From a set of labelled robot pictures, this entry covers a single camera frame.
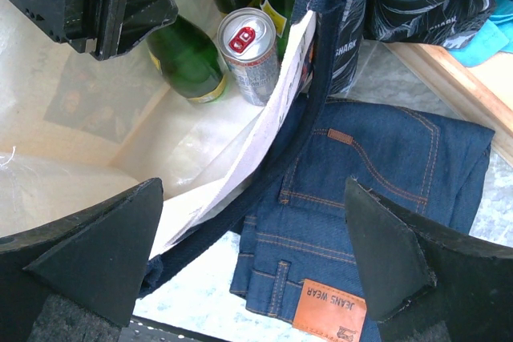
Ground folded blue jeans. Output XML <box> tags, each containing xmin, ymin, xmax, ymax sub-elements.
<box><xmin>228</xmin><ymin>97</ymin><xmax>496</xmax><ymax>342</ymax></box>

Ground teal garment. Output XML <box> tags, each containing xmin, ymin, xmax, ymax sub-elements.
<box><xmin>449</xmin><ymin>0</ymin><xmax>512</xmax><ymax>67</ymax></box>

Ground dark patterned shirt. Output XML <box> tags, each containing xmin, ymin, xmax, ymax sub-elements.
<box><xmin>329</xmin><ymin>0</ymin><xmax>495</xmax><ymax>94</ymax></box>

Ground wooden clothes rack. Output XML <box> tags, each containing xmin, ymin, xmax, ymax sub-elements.
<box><xmin>386</xmin><ymin>43</ymin><xmax>512</xmax><ymax>163</ymax></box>

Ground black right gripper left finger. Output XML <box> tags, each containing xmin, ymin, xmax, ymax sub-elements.
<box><xmin>1</xmin><ymin>178</ymin><xmax>164</xmax><ymax>341</ymax></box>

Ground silver can red tab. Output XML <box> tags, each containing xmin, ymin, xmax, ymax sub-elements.
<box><xmin>217</xmin><ymin>7</ymin><xmax>280</xmax><ymax>107</ymax></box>

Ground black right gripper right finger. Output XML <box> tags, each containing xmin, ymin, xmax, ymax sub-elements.
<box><xmin>345</xmin><ymin>179</ymin><xmax>512</xmax><ymax>341</ymax></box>

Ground beige canvas tote bag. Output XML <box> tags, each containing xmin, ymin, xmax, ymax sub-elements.
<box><xmin>0</xmin><ymin>0</ymin><xmax>353</xmax><ymax>299</ymax></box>

